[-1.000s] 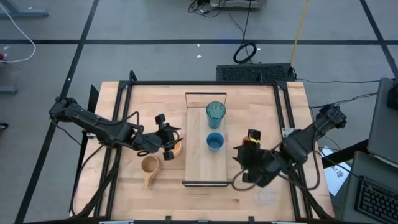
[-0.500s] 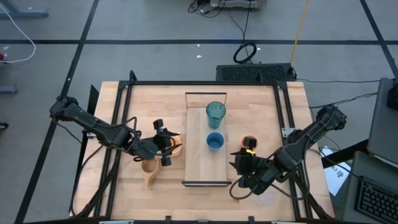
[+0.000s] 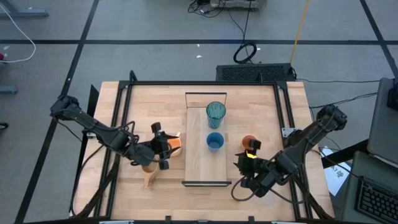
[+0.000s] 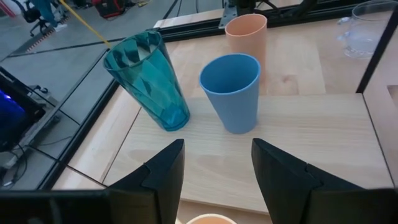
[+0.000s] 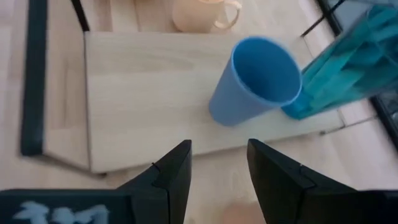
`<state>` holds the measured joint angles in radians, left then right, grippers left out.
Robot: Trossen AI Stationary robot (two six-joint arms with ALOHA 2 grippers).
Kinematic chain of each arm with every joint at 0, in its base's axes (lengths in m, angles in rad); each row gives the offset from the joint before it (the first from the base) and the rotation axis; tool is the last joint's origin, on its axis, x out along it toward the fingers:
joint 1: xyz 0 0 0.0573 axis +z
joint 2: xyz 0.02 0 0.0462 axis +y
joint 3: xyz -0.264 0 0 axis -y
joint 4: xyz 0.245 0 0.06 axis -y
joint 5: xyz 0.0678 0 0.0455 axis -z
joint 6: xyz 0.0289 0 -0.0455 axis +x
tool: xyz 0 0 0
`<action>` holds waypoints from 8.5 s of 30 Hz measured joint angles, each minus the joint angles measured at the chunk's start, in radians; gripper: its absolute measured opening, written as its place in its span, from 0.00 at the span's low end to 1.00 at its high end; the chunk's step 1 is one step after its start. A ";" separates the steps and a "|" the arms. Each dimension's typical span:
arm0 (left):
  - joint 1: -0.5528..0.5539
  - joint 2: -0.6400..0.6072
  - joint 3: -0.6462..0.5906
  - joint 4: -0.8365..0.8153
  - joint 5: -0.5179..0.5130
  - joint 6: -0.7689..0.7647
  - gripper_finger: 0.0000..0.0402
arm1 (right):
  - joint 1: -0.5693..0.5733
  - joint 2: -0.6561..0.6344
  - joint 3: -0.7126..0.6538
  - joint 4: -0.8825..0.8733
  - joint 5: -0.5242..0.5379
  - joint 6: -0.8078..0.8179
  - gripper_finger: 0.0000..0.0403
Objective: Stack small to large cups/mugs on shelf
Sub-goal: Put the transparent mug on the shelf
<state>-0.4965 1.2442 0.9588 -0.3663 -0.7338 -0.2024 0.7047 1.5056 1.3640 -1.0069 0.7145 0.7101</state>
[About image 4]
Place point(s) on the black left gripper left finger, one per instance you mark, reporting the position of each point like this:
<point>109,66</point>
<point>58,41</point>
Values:
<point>158,186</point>

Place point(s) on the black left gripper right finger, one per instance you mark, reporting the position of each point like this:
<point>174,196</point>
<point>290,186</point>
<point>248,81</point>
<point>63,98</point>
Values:
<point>289,186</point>

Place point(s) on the pale yellow ribbed mug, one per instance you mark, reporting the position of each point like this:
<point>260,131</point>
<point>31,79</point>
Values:
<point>211,219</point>

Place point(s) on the blue plastic cup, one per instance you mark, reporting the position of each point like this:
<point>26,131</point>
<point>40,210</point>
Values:
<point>233,105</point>

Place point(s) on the teal faceted plastic tumbler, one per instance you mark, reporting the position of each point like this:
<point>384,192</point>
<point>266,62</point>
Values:
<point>149,84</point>

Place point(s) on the tall peach plastic cup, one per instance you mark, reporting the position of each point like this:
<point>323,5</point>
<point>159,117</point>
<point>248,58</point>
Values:
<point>248,37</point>

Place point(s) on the clear glass mug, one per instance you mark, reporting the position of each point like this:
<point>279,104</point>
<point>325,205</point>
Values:
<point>363,34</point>

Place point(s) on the black monitor with blue screen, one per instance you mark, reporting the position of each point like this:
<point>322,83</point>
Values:
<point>12,118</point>

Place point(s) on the red and black box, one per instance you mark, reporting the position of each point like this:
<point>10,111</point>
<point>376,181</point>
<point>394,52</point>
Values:
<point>109,7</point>

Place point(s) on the person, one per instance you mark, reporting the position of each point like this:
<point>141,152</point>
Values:
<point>46,12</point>

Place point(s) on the black office chair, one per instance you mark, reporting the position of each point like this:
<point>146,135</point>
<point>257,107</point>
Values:
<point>31,15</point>

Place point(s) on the black frame wooden shelf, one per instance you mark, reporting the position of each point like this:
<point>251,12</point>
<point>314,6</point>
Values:
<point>311,140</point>

